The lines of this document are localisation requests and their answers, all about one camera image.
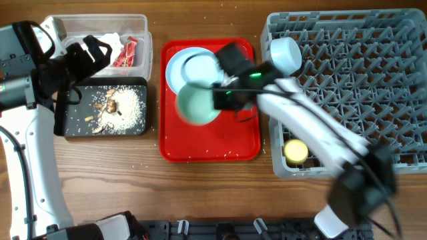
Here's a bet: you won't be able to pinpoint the red snack wrapper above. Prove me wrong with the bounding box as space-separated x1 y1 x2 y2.
113 37 138 67

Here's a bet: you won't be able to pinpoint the grey dishwasher rack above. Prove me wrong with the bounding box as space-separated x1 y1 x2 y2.
260 9 426 174

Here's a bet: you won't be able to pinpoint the red serving tray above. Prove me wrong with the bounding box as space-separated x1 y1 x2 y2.
159 38 261 163

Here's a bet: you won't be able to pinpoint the light blue plate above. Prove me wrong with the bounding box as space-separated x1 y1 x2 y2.
165 47 224 94

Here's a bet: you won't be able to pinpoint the white crumpled tissue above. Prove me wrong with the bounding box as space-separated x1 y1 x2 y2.
99 33 123 66

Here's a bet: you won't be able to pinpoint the black food waste tray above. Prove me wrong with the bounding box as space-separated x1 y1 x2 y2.
53 77 147 137

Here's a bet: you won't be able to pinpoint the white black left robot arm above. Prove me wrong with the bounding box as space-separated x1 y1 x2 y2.
1 21 150 239

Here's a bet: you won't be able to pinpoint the yellow plastic cup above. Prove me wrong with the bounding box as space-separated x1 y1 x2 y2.
283 139 309 165

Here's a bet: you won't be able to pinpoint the mint green bowl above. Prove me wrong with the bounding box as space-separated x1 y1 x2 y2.
176 81 221 125

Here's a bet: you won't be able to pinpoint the clear plastic waste bin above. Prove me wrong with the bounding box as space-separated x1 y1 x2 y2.
50 14 153 81

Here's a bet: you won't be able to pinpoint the light blue rice bowl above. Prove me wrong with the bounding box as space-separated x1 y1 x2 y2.
270 37 302 76

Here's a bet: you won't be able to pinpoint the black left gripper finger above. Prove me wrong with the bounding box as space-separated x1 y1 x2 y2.
53 85 82 135
83 35 112 72

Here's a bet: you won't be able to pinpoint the rice and food scraps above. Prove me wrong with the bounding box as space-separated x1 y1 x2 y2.
85 85 147 135

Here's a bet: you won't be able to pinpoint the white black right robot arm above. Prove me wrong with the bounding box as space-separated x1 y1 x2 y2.
180 37 403 239

